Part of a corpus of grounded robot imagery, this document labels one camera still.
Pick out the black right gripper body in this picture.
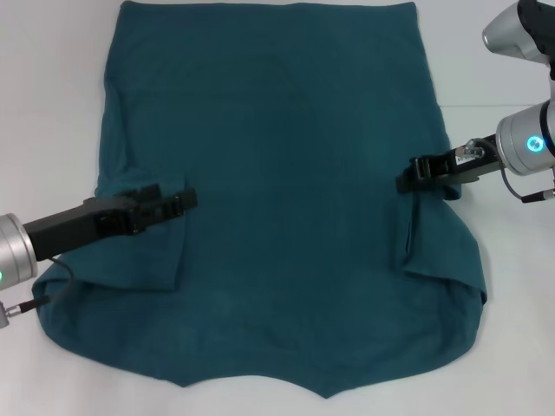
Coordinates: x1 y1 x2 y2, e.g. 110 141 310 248
433 133 505 188

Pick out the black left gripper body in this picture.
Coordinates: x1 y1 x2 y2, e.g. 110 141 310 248
23 192 138 262

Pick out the teal blue t-shirt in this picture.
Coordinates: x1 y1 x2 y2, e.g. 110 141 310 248
33 0 489 390

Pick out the clear cable plug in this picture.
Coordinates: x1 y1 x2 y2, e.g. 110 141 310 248
459 140 486 159

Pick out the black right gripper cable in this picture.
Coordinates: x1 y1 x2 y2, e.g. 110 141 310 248
500 166 555 204

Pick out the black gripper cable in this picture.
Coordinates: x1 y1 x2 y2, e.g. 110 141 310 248
500 166 555 204
0 257 75 331

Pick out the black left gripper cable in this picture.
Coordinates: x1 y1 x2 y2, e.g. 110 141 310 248
0 257 75 331

